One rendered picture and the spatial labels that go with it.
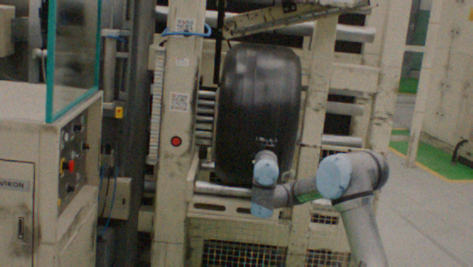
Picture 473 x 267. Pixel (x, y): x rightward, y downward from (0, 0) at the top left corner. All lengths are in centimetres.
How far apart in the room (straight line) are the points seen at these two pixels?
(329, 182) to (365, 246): 19
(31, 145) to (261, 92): 86
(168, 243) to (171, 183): 26
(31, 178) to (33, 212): 11
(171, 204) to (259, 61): 70
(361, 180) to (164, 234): 118
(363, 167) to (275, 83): 71
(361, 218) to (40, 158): 92
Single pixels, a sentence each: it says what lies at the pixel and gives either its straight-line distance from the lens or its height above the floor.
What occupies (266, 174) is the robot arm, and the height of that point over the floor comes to 114.
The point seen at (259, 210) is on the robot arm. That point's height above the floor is 101.
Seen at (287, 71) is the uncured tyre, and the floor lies 140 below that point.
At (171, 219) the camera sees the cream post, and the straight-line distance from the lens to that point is 262.
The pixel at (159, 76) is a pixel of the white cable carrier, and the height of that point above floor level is 131.
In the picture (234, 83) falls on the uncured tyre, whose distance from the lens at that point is 230.
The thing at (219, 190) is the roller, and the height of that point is 90.
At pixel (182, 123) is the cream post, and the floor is 113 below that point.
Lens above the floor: 173
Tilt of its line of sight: 14 degrees down
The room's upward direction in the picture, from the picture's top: 6 degrees clockwise
